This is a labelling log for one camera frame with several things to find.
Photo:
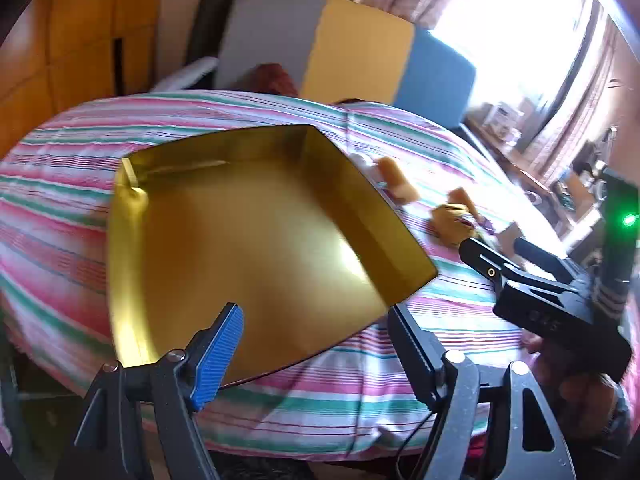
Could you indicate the yellow plush toy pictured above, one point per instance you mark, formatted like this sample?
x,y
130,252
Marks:
x,y
450,222

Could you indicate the orange and white plush toy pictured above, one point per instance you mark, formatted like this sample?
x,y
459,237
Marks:
x,y
397,180

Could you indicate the yellow headboard panel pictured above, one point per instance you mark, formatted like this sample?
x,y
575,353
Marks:
x,y
355,50

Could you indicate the wooden desk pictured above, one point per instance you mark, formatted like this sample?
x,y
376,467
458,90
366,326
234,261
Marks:
x,y
505,160

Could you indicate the wooden wardrobe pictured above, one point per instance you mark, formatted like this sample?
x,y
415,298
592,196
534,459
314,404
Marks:
x,y
65,50

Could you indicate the white bed rail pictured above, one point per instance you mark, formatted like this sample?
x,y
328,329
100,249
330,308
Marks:
x,y
475,140
187,74

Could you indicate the cream packet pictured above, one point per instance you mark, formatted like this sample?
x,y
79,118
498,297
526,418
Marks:
x,y
510,239

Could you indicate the cluttered shelf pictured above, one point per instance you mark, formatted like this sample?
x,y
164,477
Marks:
x,y
585,185

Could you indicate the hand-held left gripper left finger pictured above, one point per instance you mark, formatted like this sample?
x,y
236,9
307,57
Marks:
x,y
220,355

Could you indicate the person's right hand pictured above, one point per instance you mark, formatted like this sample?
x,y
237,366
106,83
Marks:
x,y
575,382

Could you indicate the black upright post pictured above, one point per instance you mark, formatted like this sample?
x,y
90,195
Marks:
x,y
215,10

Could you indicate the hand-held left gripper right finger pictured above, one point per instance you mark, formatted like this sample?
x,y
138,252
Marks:
x,y
415,355

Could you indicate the grey headboard panel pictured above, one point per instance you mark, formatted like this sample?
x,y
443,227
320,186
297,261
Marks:
x,y
270,35

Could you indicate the striped bedsheet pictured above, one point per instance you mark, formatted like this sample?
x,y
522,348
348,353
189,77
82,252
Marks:
x,y
75,200

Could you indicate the window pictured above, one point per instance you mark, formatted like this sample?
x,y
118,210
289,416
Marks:
x,y
515,35

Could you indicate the white carton on desk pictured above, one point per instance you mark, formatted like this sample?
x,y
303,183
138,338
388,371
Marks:
x,y
500,117

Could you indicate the dark red cloth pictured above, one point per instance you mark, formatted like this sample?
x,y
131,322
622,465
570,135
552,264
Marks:
x,y
272,80

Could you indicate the blue headboard panel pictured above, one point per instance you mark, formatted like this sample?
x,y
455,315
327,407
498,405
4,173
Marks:
x,y
435,80

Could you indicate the gold metal tin box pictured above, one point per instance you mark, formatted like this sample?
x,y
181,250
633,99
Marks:
x,y
250,240

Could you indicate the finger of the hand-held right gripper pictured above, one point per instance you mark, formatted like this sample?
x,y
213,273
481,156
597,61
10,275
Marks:
x,y
487,267
542,257

